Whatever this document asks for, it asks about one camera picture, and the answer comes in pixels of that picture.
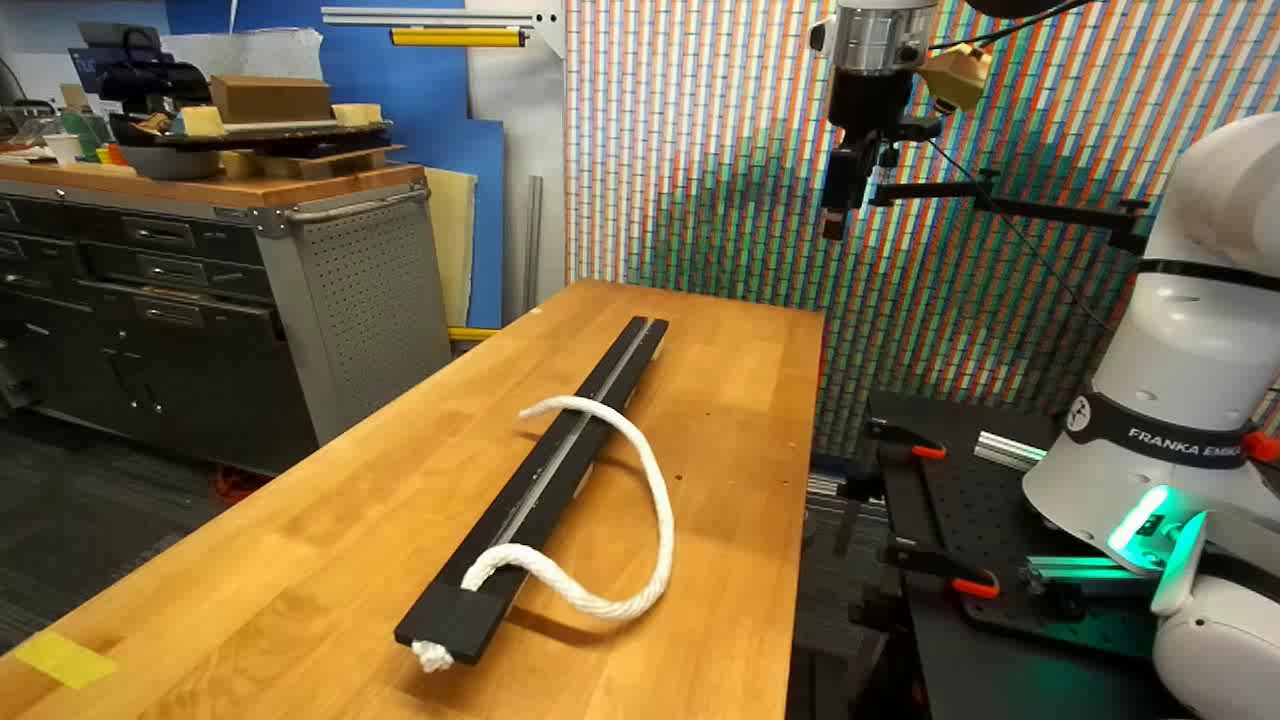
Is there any grey metal tool cabinet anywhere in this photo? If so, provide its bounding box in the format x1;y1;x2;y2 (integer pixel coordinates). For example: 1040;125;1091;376
0;154;459;480

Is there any black flat tray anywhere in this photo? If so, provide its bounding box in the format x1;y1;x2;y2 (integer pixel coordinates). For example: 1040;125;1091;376
116;117;410;183

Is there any yellow bar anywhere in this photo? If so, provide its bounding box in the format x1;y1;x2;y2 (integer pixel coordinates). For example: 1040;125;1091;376
388;25;530;52

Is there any black equipment pile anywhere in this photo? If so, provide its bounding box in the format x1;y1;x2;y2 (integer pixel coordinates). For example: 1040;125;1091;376
70;18;217;119

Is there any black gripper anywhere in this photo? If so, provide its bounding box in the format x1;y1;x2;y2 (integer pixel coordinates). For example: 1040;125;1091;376
820;63;945;244

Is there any yellow foam slab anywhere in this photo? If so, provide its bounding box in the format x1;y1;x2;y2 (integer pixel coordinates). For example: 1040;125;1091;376
177;100;394;142

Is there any silver aluminium extrusion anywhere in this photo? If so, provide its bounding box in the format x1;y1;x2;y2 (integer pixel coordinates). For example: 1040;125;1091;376
971;425;1054;470

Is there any yellow tape patch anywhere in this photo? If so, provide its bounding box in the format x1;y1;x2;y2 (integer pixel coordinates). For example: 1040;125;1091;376
8;626;123;694

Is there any green-lit aluminium extrusion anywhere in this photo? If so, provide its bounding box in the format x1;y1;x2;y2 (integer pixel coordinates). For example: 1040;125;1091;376
1019;549;1153;590

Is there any long black grooved rail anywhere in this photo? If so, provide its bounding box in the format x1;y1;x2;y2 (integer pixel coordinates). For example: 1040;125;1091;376
394;312;673;666

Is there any brown cardboard box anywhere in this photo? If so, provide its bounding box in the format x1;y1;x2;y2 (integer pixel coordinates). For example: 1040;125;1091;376
210;72;342;128

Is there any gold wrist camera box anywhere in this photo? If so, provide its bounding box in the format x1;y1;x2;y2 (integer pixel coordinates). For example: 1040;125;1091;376
920;36;1001;117

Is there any white braided rope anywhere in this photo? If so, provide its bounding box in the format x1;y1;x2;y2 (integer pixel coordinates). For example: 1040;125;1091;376
458;390;681;630

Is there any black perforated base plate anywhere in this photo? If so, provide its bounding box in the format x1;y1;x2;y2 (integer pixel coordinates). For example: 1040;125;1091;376
859;386;1214;720

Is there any blue board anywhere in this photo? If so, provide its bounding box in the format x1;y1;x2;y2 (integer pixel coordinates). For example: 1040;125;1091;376
163;0;514;331

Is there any white bar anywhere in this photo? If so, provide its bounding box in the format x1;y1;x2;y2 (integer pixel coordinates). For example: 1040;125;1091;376
317;2;565;32

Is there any black clamp orange handle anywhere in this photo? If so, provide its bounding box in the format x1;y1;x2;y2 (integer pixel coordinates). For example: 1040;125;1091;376
859;417;952;470
1236;425;1280;470
889;535;1010;608

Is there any beige wooden panel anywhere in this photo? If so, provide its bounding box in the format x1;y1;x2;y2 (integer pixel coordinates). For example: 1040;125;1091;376
423;162;486;331

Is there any multicoloured patterned backdrop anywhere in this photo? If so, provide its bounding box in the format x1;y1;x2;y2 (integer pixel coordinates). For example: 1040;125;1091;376
561;0;1280;465

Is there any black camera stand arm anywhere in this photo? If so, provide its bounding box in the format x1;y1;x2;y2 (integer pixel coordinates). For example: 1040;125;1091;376
863;162;1153;257

